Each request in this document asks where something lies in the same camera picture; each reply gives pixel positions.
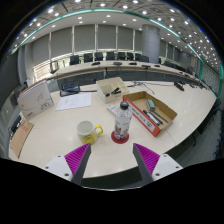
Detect black and silver marker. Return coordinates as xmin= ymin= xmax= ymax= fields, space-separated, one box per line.
xmin=142 ymin=109 xmax=161 ymax=127

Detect row of black desk microphones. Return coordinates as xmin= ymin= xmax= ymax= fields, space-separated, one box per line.
xmin=91 ymin=60 xmax=162 ymax=70

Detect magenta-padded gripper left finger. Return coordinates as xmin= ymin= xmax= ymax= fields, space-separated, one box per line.
xmin=41 ymin=143 xmax=92 ymax=186

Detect flat round red coaster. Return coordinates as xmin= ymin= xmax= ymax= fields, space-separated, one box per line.
xmin=110 ymin=130 xmax=130 ymax=145

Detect white printed carton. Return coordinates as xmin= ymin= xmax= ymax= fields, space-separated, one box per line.
xmin=17 ymin=79 xmax=55 ymax=121

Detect black stapler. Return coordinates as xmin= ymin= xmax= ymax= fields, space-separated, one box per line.
xmin=105 ymin=87 xmax=122 ymax=98

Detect clear water bottle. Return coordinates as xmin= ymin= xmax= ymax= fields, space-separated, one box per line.
xmin=113 ymin=100 xmax=133 ymax=141

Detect black bag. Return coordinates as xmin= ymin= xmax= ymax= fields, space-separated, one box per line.
xmin=59 ymin=83 xmax=81 ymax=98

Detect white paper sheet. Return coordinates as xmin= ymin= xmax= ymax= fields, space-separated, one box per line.
xmin=55 ymin=92 xmax=93 ymax=112

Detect teal block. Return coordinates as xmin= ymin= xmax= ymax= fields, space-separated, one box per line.
xmin=146 ymin=99 xmax=156 ymax=111

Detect row of black office chairs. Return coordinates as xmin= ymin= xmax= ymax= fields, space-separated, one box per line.
xmin=69 ymin=51 xmax=151 ymax=66

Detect black pen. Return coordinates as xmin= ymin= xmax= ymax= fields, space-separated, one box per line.
xmin=151 ymin=109 xmax=170 ymax=124

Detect white and yellow mug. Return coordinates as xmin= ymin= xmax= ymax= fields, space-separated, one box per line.
xmin=76 ymin=120 xmax=104 ymax=145

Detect round ceiling lights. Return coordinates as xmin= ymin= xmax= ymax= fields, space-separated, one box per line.
xmin=13 ymin=0 xmax=224 ymax=68

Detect black desk microphone unit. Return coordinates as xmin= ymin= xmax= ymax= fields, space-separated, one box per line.
xmin=173 ymin=81 xmax=185 ymax=92

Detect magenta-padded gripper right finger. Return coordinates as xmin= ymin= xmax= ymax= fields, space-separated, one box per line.
xmin=132 ymin=142 xmax=184 ymax=186

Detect small beige cardboard box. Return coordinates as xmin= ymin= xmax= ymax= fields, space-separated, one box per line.
xmin=95 ymin=76 xmax=130 ymax=104

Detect flat brown cardboard sheet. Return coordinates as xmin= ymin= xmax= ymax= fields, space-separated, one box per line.
xmin=9 ymin=120 xmax=35 ymax=159

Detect open cardboard box, red side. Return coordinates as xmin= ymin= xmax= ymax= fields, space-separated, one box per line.
xmin=122 ymin=90 xmax=178 ymax=138

